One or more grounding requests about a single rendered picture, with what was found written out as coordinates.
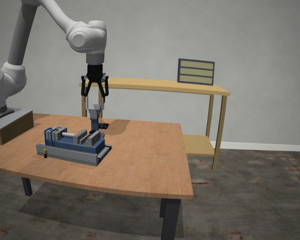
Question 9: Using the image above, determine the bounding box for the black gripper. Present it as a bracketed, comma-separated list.
[81, 64, 109, 110]

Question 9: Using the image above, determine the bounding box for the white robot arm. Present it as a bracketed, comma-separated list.
[0, 0, 107, 118]

